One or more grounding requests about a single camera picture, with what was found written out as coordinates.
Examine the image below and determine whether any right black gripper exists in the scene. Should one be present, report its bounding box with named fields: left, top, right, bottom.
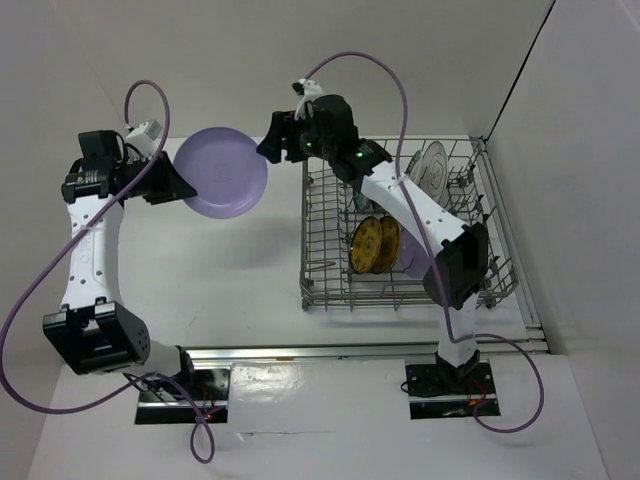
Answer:
left=256, top=107, right=336, bottom=163

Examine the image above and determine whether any purple plastic plate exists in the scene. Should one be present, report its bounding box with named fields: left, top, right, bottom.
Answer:
left=173, top=127, right=268, bottom=219
left=399, top=230, right=430, bottom=280

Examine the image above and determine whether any white plate with rings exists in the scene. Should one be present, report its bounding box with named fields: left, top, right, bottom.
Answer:
left=417, top=141, right=449, bottom=202

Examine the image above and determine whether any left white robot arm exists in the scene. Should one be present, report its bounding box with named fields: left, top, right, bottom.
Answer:
left=43, top=120, right=198, bottom=399

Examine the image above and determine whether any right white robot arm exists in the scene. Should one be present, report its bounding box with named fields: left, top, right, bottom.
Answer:
left=257, top=94, right=489, bottom=392

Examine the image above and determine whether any right blue patterned plate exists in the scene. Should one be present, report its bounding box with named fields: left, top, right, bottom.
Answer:
left=352, top=190, right=372, bottom=213

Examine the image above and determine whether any left yellow patterned plate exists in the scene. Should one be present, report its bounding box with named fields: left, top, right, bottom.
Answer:
left=349, top=216, right=382, bottom=274

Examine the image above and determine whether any yellow patterned plate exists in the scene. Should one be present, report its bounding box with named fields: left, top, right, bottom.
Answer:
left=349, top=216, right=382, bottom=274
left=372, top=216, right=400, bottom=274

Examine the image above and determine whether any right yellow patterned plate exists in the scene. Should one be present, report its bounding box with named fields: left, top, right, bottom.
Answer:
left=372, top=216, right=400, bottom=274

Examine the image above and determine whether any white plate floral rim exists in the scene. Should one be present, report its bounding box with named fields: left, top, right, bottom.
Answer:
left=405, top=150, right=423, bottom=182

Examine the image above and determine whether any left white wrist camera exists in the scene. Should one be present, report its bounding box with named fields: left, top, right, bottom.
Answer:
left=125, top=120, right=163, bottom=159

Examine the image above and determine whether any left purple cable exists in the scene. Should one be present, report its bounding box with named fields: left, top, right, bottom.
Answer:
left=0, top=79, right=217, bottom=464

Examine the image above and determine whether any purple cable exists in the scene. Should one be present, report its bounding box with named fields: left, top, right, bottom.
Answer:
left=0, top=79, right=217, bottom=464
left=302, top=50, right=546, bottom=440

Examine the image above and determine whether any grey wire dish rack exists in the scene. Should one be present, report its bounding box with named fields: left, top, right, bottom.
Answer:
left=300, top=136, right=519, bottom=310

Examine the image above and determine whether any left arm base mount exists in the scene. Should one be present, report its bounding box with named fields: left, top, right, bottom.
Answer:
left=134, top=367, right=231, bottom=425

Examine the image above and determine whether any silver aluminium rail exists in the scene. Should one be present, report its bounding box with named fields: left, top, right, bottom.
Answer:
left=184, top=341, right=451, bottom=365

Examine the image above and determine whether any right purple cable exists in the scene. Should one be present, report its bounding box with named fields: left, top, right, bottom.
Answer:
left=302, top=50, right=546, bottom=440

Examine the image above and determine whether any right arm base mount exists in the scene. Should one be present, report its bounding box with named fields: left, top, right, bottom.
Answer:
left=400, top=361, right=501, bottom=420

